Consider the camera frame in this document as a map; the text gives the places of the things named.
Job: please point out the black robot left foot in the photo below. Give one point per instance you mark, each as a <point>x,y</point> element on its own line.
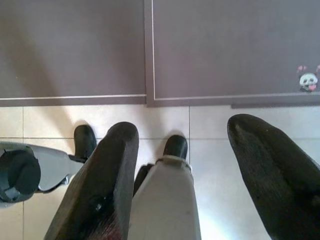
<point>85,140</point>

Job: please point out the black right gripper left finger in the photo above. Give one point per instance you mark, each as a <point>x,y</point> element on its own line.
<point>105,180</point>

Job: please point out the brown cabinet door panda sticker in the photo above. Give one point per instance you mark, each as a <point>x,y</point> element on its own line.
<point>225,50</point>

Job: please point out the black robot right foot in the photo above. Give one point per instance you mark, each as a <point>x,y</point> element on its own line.
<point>176,146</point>

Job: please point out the silver robot right leg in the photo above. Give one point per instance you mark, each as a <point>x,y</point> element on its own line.
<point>165,200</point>

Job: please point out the brown cabinet door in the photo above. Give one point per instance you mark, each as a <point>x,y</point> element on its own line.
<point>75,50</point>

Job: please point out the black robot foot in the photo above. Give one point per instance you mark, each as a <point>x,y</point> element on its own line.
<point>85,140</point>
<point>176,146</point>

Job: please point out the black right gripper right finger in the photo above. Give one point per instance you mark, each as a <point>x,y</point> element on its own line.
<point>280,180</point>

